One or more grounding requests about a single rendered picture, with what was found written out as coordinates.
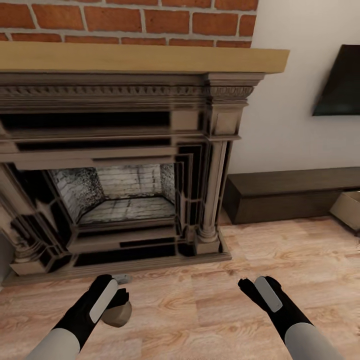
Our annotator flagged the pillar candle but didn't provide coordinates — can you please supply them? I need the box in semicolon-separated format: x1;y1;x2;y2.
99;301;132;327

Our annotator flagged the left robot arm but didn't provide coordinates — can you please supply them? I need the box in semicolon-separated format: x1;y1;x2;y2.
24;273;131;360

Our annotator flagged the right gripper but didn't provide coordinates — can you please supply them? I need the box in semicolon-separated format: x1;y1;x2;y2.
238;278;266;311

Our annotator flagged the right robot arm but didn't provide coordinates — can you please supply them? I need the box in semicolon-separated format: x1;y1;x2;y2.
238;275;347;360

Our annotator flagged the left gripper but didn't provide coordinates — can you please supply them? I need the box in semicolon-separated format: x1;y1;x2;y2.
106;288;128;309

